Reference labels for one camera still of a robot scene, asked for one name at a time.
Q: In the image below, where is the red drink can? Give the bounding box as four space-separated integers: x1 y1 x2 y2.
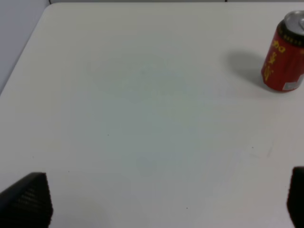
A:
261 10 304 92

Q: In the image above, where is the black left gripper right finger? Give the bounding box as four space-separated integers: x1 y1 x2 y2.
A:
286 166 304 228

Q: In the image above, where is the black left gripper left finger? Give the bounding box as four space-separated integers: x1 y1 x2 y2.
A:
0 172 53 228

